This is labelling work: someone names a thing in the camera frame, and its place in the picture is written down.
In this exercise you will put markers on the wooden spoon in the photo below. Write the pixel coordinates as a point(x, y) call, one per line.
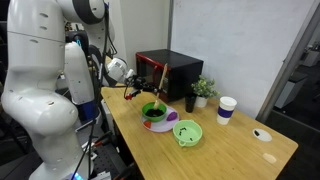
point(162, 78)

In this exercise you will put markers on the white robot link blue base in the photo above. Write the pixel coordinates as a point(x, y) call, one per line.
point(78, 76)

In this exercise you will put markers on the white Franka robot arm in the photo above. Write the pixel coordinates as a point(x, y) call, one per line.
point(36, 100)

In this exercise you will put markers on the purple toy grapes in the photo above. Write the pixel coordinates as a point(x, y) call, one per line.
point(172, 116)

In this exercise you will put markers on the red toy strawberry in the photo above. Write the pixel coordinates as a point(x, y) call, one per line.
point(147, 124)

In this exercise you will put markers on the black cup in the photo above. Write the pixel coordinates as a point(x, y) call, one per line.
point(190, 102)

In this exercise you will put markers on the small black white object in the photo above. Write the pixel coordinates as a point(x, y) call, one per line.
point(262, 135)

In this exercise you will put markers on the dark green bowl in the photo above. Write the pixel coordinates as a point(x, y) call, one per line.
point(148, 117)

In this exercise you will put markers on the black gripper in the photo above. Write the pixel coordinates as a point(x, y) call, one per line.
point(141, 85)

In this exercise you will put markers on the beige round sticker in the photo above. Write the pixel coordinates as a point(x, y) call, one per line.
point(269, 158)

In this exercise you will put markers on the white cup with purple band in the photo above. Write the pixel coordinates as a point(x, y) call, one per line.
point(226, 110)

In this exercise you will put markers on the red and black microwave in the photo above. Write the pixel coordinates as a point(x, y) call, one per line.
point(180, 73)

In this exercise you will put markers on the pile of dark coffee beans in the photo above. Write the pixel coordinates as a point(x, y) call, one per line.
point(154, 113)

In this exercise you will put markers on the lavender round plate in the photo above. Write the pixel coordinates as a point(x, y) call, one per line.
point(166, 126)

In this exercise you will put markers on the small potted plant white pot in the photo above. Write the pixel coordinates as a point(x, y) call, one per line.
point(203, 90)

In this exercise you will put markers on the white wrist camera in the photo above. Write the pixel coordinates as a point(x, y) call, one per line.
point(129, 73)

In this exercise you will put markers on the black optical breadboard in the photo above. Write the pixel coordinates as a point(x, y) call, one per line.
point(110, 160)

